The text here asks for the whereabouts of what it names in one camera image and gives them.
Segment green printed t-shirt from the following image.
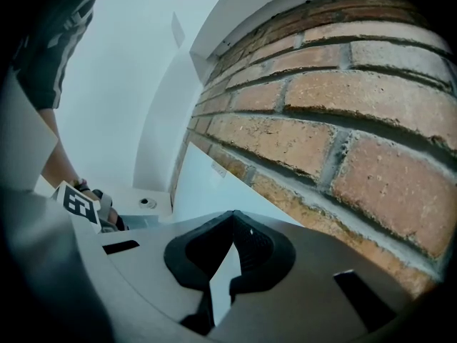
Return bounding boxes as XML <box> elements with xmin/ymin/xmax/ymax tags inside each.
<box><xmin>9</xmin><ymin>0</ymin><xmax>105</xmax><ymax>111</ymax></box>

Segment person's left forearm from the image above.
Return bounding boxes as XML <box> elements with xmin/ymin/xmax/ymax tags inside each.
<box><xmin>36</xmin><ymin>106</ymin><xmax>86</xmax><ymax>189</ymax></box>

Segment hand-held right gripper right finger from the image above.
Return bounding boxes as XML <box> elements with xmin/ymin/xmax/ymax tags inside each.
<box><xmin>213</xmin><ymin>209</ymin><xmax>408</xmax><ymax>337</ymax></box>

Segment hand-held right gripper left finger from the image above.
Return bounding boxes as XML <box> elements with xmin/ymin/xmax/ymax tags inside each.
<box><xmin>101</xmin><ymin>209</ymin><xmax>236</xmax><ymax>336</ymax></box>

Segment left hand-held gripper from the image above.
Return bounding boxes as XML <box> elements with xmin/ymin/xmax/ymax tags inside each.
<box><xmin>51</xmin><ymin>179</ymin><xmax>126</xmax><ymax>234</ymax></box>

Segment white table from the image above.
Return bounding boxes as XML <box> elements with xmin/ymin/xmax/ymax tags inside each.
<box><xmin>34</xmin><ymin>174</ymin><xmax>173</xmax><ymax>229</ymax></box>

